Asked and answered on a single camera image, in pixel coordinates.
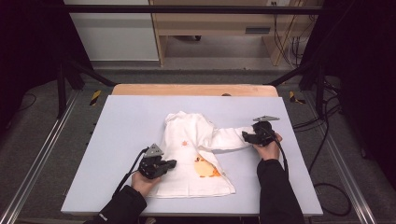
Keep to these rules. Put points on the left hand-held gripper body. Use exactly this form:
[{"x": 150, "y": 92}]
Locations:
[{"x": 152, "y": 166}]

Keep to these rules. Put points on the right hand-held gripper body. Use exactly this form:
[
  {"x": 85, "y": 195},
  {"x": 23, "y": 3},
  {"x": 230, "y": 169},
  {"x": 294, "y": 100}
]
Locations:
[{"x": 264, "y": 132}]

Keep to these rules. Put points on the white shirt with chick print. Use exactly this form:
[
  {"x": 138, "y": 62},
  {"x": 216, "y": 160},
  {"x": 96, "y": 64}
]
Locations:
[{"x": 190, "y": 165}]

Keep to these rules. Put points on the person's right hand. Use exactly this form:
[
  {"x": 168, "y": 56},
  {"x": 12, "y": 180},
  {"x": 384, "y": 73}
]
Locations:
[{"x": 269, "y": 151}]

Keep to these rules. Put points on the person's left hand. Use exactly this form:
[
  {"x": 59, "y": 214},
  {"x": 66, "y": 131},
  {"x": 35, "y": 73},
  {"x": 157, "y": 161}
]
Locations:
[{"x": 144, "y": 184}]

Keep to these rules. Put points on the yellow black floor tape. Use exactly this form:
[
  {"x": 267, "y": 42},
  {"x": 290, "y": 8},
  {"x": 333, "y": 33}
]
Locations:
[
  {"x": 294, "y": 98},
  {"x": 95, "y": 97}
]

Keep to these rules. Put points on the black metal stand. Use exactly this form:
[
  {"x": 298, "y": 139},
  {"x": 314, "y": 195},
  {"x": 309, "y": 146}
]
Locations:
[
  {"x": 62, "y": 90},
  {"x": 319, "y": 90}
]

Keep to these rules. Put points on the wooden table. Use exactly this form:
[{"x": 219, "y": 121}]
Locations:
[{"x": 193, "y": 90}]

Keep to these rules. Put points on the black curtain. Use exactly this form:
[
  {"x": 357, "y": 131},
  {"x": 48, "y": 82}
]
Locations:
[
  {"x": 28, "y": 46},
  {"x": 364, "y": 77}
]

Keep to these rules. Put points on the light wooden desk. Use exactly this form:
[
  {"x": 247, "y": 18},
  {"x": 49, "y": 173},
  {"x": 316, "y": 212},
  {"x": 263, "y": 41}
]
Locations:
[{"x": 214, "y": 23}]

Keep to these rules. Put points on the white cabinet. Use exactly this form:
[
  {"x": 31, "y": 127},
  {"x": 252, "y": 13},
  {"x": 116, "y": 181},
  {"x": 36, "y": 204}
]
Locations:
[{"x": 115, "y": 37}]

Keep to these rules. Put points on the aluminium rail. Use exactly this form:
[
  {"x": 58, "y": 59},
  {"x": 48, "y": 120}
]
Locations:
[
  {"x": 345, "y": 174},
  {"x": 40, "y": 155}
]

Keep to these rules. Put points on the black metal frame bar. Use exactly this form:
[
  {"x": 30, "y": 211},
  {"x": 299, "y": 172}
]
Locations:
[{"x": 186, "y": 9}]

